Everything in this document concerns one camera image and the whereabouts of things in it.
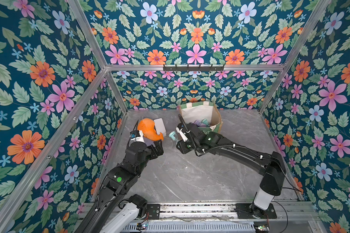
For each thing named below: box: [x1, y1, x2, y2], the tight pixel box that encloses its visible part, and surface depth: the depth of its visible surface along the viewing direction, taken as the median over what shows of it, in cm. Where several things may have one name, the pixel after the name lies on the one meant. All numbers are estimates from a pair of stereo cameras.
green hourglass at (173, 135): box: [168, 130, 178, 141], surface depth 80 cm
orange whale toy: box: [137, 117, 164, 142], surface depth 102 cm
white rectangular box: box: [153, 117, 167, 137], surface depth 107 cm
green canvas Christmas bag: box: [179, 101, 224, 134], surface depth 99 cm
